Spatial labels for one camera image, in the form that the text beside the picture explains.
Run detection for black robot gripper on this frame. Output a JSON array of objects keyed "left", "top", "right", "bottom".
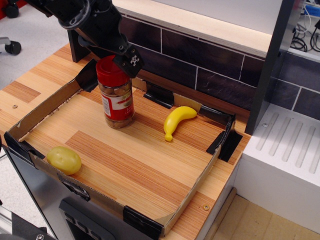
[{"left": 27, "top": 0, "right": 144, "bottom": 78}]

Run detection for red-lidded spice jar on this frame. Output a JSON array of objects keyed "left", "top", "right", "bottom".
[{"left": 96, "top": 55, "right": 135, "bottom": 129}]

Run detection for cardboard fence with black tape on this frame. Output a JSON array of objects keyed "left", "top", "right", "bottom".
[{"left": 0, "top": 56, "right": 249, "bottom": 240}]

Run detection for black office chair caster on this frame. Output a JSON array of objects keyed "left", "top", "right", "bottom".
[{"left": 0, "top": 37, "right": 22, "bottom": 55}]

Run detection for yellow toy banana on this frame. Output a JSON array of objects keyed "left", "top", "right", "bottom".
[{"left": 163, "top": 106, "right": 198, "bottom": 142}]

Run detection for yellow toy potato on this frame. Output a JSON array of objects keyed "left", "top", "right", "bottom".
[{"left": 46, "top": 146, "right": 82, "bottom": 175}]

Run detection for white sink drainboard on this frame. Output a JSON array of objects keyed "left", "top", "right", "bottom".
[{"left": 234, "top": 104, "right": 320, "bottom": 233}]

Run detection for dark grey vertical post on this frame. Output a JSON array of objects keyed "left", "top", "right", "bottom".
[{"left": 245, "top": 0, "right": 301, "bottom": 135}]

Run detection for black cables in background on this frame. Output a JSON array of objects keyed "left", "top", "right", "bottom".
[{"left": 291, "top": 22, "right": 320, "bottom": 53}]

